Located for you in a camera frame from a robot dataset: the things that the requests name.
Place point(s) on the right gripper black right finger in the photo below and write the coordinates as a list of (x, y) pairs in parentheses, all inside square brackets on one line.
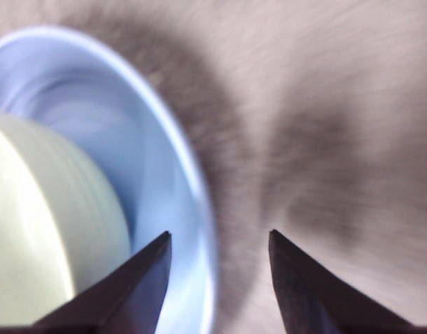
[(310, 299)]

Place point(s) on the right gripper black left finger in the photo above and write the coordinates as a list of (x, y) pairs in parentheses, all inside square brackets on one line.
[(122, 295)]

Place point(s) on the green ribbed bowl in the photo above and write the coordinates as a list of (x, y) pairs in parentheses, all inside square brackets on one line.
[(42, 208)]

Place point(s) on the blue round plate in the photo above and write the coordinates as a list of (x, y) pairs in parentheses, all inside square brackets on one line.
[(129, 115)]

